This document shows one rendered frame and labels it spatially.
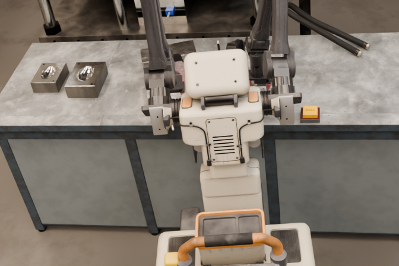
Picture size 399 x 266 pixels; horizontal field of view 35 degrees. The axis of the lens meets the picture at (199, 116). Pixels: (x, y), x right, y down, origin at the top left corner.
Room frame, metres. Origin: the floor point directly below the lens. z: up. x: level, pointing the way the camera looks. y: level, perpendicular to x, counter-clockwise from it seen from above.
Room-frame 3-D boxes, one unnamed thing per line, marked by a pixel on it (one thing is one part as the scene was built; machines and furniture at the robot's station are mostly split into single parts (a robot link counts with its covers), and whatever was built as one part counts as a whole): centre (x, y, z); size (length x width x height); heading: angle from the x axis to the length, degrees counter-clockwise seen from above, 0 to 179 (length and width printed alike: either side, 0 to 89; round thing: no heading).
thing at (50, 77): (2.64, 0.69, 0.83); 0.17 x 0.13 x 0.06; 166
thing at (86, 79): (2.56, 0.51, 0.83); 0.20 x 0.15 x 0.07; 166
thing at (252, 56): (2.15, -0.27, 1.08); 0.07 x 0.06 x 0.07; 1
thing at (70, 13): (3.38, 0.08, 0.75); 1.30 x 0.84 x 0.06; 76
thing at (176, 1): (3.29, 0.06, 0.87); 0.50 x 0.27 x 0.17; 166
